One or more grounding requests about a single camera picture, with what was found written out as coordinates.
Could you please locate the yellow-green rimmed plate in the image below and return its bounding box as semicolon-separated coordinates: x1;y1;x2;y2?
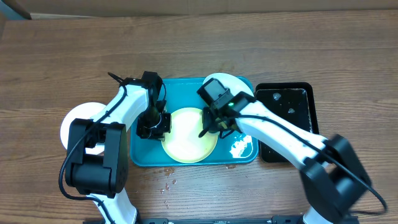
162;108;218;164

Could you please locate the white plate front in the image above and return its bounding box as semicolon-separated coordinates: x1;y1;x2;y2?
60;102;105;149

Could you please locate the white plate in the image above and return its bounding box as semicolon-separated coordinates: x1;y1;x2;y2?
202;73;254;96
60;102;105;149

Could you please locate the green yellow sponge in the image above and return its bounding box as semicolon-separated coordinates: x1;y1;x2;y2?
215;120;233;132

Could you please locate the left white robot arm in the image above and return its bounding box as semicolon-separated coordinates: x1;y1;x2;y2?
58;72;171;223

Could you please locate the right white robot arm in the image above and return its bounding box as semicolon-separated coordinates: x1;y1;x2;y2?
197;90;372;223

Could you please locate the teal plastic tray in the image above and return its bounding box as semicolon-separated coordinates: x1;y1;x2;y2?
130;78;259;167

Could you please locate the black water tray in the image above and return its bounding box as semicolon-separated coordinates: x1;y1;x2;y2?
254;82;320;164

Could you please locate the white plate upper right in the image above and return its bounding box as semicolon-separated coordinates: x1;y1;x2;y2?
202;73;254;96

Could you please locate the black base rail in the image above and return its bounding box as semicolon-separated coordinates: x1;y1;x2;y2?
82;215;361;224

